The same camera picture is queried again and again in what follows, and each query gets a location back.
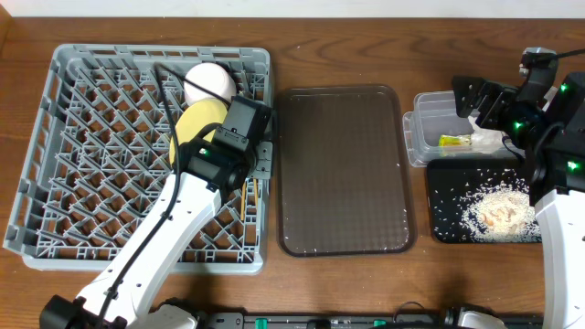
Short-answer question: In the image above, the wooden chopstick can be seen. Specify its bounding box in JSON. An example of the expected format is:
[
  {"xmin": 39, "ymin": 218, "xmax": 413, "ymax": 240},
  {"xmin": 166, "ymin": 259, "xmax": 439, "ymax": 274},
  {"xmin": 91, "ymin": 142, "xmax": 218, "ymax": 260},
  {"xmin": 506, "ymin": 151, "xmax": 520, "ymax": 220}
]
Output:
[
  {"xmin": 252, "ymin": 178, "xmax": 259, "ymax": 207},
  {"xmin": 240, "ymin": 180, "xmax": 247, "ymax": 223}
]

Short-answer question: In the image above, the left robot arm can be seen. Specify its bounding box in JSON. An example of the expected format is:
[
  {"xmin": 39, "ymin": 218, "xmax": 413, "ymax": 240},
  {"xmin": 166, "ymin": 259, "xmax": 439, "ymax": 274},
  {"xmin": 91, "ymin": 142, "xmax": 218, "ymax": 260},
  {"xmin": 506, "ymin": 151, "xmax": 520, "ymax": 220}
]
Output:
[{"xmin": 39, "ymin": 96, "xmax": 275, "ymax": 328}]

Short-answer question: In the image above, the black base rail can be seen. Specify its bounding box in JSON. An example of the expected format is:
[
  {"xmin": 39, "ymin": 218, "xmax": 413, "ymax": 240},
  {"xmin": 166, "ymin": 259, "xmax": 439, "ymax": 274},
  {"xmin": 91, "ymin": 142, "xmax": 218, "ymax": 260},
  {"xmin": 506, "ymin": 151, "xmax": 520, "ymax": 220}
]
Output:
[{"xmin": 145, "ymin": 299, "xmax": 545, "ymax": 329}]

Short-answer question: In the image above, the white paper napkin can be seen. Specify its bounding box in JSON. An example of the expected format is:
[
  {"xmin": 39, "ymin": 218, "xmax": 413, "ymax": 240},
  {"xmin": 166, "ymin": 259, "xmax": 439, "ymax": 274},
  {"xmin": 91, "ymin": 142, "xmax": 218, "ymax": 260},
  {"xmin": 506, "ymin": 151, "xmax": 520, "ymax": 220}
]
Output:
[{"xmin": 468, "ymin": 116, "xmax": 504, "ymax": 154}]

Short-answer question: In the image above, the clear plastic bin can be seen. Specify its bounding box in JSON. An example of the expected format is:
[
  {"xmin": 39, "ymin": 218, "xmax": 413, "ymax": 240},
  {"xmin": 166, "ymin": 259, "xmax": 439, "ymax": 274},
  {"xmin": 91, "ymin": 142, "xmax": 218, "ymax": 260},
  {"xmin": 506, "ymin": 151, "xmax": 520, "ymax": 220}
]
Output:
[{"xmin": 402, "ymin": 90, "xmax": 515, "ymax": 167}]

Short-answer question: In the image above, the leftover rice with nuts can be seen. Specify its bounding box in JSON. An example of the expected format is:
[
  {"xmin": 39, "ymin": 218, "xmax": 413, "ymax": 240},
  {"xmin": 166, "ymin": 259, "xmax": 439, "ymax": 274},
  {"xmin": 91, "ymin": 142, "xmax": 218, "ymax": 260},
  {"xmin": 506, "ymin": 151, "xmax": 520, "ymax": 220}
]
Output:
[{"xmin": 431, "ymin": 167, "xmax": 543, "ymax": 244}]

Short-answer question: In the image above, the yellow green snack wrapper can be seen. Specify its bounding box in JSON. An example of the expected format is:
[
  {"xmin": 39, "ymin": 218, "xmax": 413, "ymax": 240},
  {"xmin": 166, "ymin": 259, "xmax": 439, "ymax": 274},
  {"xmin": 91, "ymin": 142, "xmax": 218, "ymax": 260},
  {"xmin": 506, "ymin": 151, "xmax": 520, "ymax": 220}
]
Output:
[{"xmin": 438, "ymin": 134, "xmax": 472, "ymax": 147}]

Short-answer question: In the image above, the grey plastic dishwasher rack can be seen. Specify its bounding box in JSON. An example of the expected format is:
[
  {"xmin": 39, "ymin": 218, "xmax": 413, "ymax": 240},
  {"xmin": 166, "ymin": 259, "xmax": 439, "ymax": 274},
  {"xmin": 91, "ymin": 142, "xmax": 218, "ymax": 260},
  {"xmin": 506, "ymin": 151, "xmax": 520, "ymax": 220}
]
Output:
[{"xmin": 3, "ymin": 44, "xmax": 273, "ymax": 271}]

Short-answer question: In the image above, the yellow plate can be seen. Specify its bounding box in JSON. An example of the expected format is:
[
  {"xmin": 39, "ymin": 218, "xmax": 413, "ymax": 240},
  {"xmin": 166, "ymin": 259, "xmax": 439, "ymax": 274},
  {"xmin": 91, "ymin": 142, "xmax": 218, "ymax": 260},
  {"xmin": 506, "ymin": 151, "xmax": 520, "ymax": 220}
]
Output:
[{"xmin": 175, "ymin": 99, "xmax": 228, "ymax": 144}]

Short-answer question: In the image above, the dark brown serving tray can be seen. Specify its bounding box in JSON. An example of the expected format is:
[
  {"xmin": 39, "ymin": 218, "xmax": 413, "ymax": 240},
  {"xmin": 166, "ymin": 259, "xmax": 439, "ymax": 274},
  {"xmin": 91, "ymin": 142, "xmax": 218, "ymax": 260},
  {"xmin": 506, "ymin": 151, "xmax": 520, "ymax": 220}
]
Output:
[{"xmin": 277, "ymin": 85, "xmax": 416, "ymax": 258}]

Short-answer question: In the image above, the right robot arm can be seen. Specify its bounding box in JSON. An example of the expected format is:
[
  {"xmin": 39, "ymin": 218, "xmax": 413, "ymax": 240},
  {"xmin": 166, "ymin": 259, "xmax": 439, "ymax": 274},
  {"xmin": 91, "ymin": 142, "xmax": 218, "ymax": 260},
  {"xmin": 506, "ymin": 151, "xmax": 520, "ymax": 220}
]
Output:
[{"xmin": 452, "ymin": 48, "xmax": 584, "ymax": 328}]

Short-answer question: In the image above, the black waste tray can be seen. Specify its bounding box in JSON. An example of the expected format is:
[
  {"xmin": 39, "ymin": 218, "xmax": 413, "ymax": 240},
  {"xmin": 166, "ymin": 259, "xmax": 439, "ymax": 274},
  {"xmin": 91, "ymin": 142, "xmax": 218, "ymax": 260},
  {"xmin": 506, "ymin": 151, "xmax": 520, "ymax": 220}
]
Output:
[{"xmin": 425, "ymin": 157, "xmax": 545, "ymax": 245}]

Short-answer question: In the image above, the pink bowl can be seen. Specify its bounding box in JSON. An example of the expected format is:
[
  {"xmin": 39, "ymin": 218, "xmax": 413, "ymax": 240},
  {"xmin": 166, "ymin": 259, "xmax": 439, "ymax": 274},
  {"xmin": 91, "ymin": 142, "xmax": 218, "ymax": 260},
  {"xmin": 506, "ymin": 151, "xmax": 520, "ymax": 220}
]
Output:
[{"xmin": 184, "ymin": 63, "xmax": 237, "ymax": 106}]

